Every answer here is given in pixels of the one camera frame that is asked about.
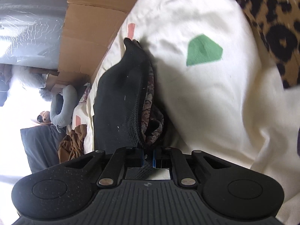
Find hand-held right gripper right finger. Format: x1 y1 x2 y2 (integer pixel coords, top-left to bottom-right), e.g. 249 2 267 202
152 146 231 188

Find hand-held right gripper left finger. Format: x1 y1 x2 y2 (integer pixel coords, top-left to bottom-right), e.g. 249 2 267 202
63 146 144 188

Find black pants with patterned stripes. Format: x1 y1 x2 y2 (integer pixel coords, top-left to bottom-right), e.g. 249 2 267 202
92 37 169 181

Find brown garment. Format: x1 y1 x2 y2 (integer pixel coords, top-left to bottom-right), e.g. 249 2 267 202
58 124 88 163

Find white multicoloured patterned cloth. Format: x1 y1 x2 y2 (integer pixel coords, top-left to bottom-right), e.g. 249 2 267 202
78 82 92 104

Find cream bear printed blanket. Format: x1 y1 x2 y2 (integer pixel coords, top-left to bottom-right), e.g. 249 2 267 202
67 0 300 193

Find grey neck pillow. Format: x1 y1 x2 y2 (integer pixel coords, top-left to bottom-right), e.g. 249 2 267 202
50 84 79 127

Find dark grey pillow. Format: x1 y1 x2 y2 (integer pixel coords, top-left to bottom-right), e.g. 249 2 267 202
20 124 67 174

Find brown teddy bear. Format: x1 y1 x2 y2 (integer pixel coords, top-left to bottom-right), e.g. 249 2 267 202
37 111 51 124

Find white pillow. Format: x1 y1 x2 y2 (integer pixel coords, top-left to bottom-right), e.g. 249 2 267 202
10 64 51 101

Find flattened cardboard box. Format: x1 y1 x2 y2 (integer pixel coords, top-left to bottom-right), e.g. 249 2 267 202
46 0 150 94

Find grey plastic-wrapped mattress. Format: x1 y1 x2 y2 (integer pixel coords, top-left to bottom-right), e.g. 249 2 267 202
0 0 72 69

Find leopard print garment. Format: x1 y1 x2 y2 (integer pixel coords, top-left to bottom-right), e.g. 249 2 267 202
208 0 300 89

